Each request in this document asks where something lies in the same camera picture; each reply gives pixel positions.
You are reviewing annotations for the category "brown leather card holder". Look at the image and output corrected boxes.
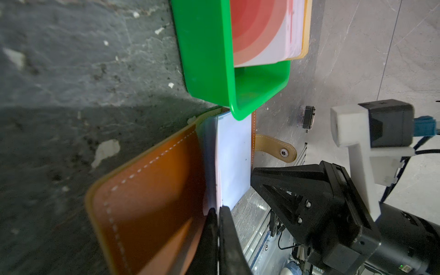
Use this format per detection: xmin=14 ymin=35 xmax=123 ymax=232
xmin=85 ymin=108 xmax=297 ymax=275

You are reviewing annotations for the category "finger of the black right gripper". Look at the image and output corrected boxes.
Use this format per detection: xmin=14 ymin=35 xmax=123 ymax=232
xmin=250 ymin=163 xmax=334 ymax=241

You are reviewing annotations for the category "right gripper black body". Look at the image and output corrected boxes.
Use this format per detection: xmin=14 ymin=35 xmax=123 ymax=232
xmin=292 ymin=162 xmax=381 ymax=275

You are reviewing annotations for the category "green plastic card bin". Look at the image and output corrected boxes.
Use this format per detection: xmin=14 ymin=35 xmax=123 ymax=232
xmin=171 ymin=1 xmax=291 ymax=120

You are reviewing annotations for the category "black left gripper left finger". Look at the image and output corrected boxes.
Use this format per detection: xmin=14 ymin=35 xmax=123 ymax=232
xmin=186 ymin=208 xmax=218 ymax=275

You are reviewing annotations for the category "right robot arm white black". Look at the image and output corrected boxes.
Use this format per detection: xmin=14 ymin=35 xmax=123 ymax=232
xmin=250 ymin=161 xmax=440 ymax=275

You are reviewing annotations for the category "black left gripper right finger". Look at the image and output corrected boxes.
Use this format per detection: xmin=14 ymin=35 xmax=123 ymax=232
xmin=219 ymin=206 xmax=252 ymax=275

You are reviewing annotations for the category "small black pink object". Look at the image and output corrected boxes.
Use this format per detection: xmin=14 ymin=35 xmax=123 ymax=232
xmin=298 ymin=105 xmax=316 ymax=133

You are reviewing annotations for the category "stack of cards in bin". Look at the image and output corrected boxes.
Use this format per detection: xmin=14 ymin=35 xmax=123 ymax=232
xmin=230 ymin=0 xmax=313 ymax=68

